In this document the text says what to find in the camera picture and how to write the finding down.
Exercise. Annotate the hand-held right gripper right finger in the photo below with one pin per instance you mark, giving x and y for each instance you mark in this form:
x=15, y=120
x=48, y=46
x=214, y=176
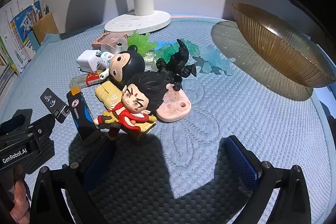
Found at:
x=244, y=161

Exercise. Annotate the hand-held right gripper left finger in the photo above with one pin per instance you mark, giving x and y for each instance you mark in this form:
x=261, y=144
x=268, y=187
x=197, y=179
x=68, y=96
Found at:
x=97, y=166

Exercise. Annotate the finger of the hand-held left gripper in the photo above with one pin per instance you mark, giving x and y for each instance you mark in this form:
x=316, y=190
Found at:
x=11, y=124
x=42, y=127

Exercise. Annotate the small black box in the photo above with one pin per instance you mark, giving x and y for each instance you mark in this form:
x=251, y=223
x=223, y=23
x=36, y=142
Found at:
x=53, y=106

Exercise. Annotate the dark blue battery pack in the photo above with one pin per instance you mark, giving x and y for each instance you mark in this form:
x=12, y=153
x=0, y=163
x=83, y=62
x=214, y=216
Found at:
x=80, y=113

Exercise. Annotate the red small packet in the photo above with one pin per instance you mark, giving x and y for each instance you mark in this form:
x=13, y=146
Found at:
x=92, y=79

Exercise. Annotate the cream rectangular block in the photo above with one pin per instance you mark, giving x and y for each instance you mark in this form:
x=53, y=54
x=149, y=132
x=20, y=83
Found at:
x=106, y=91

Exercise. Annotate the red robed black-haired figurine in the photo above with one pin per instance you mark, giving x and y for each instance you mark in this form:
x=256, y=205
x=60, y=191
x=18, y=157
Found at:
x=136, y=103

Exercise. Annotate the white charger plug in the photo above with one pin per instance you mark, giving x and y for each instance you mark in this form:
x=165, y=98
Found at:
x=86, y=61

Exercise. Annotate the pink and red packet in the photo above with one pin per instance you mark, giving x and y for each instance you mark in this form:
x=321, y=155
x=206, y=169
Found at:
x=173, y=106

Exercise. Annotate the white small packet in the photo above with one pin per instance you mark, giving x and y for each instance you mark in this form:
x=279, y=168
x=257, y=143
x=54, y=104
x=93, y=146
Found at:
x=105, y=57

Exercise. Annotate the pink toy box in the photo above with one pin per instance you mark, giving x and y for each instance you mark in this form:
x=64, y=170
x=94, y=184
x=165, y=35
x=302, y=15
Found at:
x=105, y=41

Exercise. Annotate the black hooded doll figurine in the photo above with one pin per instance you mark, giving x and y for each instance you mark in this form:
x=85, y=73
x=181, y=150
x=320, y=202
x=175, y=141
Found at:
x=128, y=61

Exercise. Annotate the small clear glass bottle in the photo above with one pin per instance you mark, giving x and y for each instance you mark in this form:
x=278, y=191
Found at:
x=149, y=62

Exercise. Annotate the black dragon toy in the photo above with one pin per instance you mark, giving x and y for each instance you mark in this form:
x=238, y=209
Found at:
x=178, y=61

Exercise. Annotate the amber ribbed glass bowl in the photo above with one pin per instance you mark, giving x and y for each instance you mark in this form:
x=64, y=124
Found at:
x=283, y=45

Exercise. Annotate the light green crystal toy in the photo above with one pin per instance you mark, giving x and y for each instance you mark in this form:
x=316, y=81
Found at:
x=140, y=41

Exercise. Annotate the teal green crystal toy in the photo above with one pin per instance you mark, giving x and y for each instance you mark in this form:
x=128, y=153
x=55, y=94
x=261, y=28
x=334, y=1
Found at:
x=168, y=52

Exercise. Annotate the person's left hand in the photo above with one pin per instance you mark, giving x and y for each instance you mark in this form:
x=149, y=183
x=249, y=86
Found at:
x=21, y=200

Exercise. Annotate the blue printed booklet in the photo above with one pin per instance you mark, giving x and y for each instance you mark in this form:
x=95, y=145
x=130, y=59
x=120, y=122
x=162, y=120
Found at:
x=23, y=27

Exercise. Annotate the brown cardboard box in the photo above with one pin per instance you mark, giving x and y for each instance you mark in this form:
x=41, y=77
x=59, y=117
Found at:
x=46, y=28

